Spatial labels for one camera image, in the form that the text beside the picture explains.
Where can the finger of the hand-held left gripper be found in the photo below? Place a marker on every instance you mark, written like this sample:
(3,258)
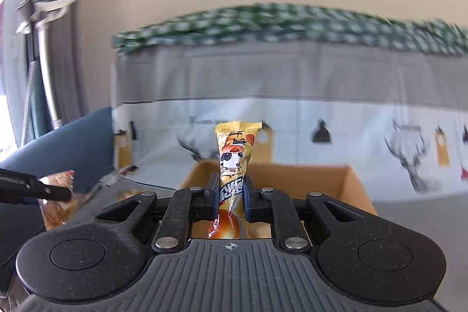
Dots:
(33,187)

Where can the green checked cloth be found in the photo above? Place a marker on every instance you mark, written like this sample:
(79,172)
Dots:
(292,27)

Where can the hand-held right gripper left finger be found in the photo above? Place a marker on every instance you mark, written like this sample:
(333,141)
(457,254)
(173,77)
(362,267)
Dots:
(212,200)

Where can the grey curtain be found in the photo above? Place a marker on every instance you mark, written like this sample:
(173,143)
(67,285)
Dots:
(55,59)

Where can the deer printed white cloth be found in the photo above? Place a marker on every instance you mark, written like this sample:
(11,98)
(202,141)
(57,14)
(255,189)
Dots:
(256,78)

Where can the yellow cartoon snack packet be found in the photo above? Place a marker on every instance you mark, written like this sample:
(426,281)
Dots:
(234,158)

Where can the cardboard box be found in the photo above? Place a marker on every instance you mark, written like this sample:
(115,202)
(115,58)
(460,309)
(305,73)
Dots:
(292,176)

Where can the blue sofa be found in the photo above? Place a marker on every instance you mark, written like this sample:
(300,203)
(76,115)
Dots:
(73,147)

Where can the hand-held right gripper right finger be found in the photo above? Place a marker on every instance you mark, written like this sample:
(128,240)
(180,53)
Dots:
(248,200)

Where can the small orange cracker packet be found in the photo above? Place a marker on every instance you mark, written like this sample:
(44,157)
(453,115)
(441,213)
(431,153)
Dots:
(131,194)

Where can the metal pole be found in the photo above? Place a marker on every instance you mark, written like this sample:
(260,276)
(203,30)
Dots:
(45,59)

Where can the clear peanut snack packet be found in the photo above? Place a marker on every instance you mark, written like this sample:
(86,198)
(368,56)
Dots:
(58,211)

